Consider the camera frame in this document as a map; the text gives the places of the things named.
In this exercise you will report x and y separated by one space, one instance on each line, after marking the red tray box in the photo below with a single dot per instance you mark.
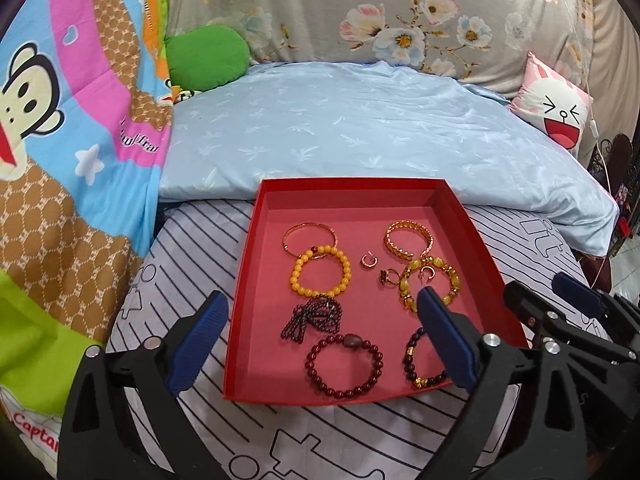
270 350

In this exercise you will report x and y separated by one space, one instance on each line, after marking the light blue quilt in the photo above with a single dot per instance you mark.
360 125

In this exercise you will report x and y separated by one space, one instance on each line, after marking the cartoon monkey blanket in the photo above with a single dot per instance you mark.
75 160

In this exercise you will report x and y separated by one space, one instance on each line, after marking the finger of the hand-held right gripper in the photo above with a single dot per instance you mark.
577 295
527 307

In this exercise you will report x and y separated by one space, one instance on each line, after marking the thin gold bangle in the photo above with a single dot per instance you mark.
295 230

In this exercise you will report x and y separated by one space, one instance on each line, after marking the small gold hoop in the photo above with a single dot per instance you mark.
431 270

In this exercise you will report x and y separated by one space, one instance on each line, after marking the grey floral bedding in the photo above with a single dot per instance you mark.
310 10

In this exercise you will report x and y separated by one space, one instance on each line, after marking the beige ribbed cloth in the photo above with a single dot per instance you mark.
617 60

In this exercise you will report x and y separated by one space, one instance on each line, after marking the pink rabbit cushion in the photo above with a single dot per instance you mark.
555 105

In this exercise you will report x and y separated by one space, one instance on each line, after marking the dark red stool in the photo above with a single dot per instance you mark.
602 272

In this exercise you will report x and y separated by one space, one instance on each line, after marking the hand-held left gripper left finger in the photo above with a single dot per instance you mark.
200 345

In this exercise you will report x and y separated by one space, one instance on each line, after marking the dark ornate chair back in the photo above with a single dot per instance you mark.
617 155

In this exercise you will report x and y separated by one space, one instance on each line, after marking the dark garnet bead strand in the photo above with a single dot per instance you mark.
310 320

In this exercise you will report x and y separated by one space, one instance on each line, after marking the green pillow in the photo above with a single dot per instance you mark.
207 57

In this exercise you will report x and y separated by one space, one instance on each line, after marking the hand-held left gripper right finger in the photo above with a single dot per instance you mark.
447 340

